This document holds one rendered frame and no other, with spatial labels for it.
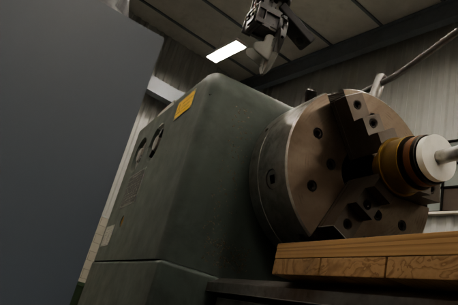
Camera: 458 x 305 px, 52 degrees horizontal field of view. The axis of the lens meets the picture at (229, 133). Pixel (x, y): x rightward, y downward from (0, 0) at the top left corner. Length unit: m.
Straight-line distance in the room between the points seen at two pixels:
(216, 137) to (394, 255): 0.49
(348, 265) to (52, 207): 0.31
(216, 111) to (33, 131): 0.44
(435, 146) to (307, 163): 0.19
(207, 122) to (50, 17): 0.40
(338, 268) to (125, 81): 0.32
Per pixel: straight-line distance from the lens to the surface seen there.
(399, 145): 0.74
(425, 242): 0.44
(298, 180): 0.75
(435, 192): 0.89
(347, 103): 0.80
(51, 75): 0.54
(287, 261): 0.60
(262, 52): 1.06
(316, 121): 0.80
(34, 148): 0.52
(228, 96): 0.91
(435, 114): 9.66
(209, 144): 0.86
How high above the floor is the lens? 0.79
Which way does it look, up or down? 22 degrees up
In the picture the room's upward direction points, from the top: 15 degrees clockwise
